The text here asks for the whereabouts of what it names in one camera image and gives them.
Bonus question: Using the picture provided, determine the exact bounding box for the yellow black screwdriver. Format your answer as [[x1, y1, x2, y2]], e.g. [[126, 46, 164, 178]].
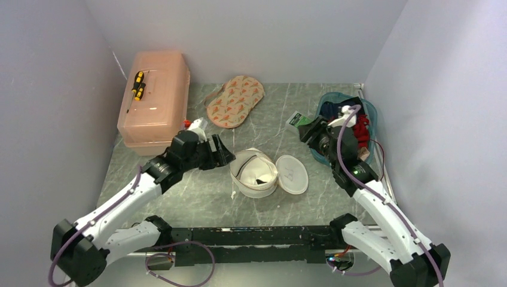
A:
[[132, 71, 145, 92], [126, 82, 146, 113]]

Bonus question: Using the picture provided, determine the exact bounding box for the patterned beige oven mitt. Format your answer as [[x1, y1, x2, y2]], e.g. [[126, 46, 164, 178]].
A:
[[204, 75, 265, 129]]

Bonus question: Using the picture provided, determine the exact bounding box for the navy blue cloth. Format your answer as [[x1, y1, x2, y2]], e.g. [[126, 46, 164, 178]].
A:
[[318, 97, 365, 121]]

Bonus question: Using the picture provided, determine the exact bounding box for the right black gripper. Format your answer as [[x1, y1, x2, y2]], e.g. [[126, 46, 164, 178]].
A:
[[297, 115, 339, 169]]

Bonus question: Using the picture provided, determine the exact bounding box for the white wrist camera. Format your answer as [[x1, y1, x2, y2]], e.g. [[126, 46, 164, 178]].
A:
[[184, 117, 208, 141], [328, 105, 361, 127]]

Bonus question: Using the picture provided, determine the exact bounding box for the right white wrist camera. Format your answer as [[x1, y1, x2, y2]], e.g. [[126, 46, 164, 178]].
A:
[[328, 105, 361, 127]]

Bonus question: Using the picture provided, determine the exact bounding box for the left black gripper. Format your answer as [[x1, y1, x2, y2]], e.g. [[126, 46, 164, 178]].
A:
[[182, 133, 236, 172]]

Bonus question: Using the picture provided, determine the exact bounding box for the white mesh laundry bag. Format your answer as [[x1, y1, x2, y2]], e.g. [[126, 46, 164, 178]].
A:
[[229, 148, 309, 199]]

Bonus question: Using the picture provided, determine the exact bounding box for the teal plastic basket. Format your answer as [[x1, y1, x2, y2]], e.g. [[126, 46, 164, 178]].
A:
[[313, 92, 377, 163]]

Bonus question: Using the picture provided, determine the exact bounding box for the green white small box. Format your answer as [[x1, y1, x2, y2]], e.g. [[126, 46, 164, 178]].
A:
[[285, 111, 313, 135]]

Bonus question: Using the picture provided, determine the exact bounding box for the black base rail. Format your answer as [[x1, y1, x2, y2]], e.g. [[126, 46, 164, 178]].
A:
[[131, 225, 367, 267]]

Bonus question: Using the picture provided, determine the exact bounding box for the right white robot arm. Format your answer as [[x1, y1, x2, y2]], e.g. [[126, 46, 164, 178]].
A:
[[298, 117, 451, 286]]

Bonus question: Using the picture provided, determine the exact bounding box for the red thin wire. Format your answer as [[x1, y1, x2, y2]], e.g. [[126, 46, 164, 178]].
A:
[[368, 139, 386, 185]]

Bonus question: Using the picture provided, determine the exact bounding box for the beige pink cloth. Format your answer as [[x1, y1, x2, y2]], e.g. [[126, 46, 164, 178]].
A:
[[358, 146, 371, 161]]

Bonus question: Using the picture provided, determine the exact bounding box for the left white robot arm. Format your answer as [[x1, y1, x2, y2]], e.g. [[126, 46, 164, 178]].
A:
[[48, 130, 236, 286]]

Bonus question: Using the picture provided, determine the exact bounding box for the red cloth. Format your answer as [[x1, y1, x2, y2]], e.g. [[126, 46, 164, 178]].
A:
[[352, 114, 370, 149]]

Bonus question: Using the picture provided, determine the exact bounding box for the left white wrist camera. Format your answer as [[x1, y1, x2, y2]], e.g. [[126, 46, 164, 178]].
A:
[[184, 117, 208, 141]]

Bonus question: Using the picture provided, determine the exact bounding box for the pink plastic storage box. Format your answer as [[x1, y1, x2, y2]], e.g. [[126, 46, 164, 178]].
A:
[[117, 50, 190, 156]]

